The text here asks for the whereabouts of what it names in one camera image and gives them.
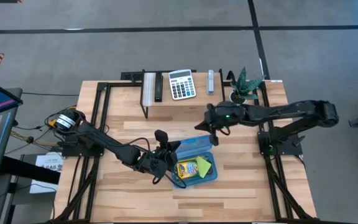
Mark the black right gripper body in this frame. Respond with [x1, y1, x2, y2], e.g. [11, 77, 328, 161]
[206, 101, 247, 129]

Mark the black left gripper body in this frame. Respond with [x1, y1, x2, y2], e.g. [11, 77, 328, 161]
[140, 148, 180, 185]

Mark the blue plastic pencil case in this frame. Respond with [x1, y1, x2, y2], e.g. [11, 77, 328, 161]
[170, 134, 219, 190]

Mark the yellow wooden block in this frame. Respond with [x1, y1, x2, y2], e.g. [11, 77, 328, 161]
[176, 158, 200, 180]

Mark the green sticky note pad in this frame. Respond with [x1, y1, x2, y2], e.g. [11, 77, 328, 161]
[195, 156, 213, 179]

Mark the snake plant in white pot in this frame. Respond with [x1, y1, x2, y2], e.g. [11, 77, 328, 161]
[228, 67, 266, 105]

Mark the grey stapler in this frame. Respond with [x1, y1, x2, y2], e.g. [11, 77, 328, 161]
[206, 69, 216, 96]

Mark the white desk calculator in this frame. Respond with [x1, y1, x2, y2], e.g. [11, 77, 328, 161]
[168, 68, 197, 101]

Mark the black stapler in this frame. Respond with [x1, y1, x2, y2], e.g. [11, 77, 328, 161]
[154, 70, 164, 102]

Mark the black power strip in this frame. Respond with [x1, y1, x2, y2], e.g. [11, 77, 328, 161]
[120, 71, 145, 82]

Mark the white printed paper sheet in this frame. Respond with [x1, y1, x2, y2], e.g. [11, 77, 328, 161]
[29, 151, 65, 194]

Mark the black side table beam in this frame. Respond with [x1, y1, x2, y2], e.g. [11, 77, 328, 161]
[0, 154, 62, 185]

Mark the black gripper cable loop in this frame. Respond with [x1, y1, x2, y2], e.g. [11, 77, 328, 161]
[152, 172, 188, 190]

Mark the wooden shelf riser black frame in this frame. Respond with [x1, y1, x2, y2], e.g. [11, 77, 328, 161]
[139, 67, 227, 119]

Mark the black aluminium table frame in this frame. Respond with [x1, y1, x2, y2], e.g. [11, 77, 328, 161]
[222, 80, 320, 222]
[53, 81, 144, 222]

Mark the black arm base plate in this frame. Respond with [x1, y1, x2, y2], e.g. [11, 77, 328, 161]
[257, 130, 304, 156]
[60, 132, 106, 158]

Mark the yellow cable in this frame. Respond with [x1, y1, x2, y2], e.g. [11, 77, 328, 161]
[47, 105, 78, 129]

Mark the black cable bundle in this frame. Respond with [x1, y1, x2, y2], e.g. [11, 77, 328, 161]
[4, 124, 62, 156]

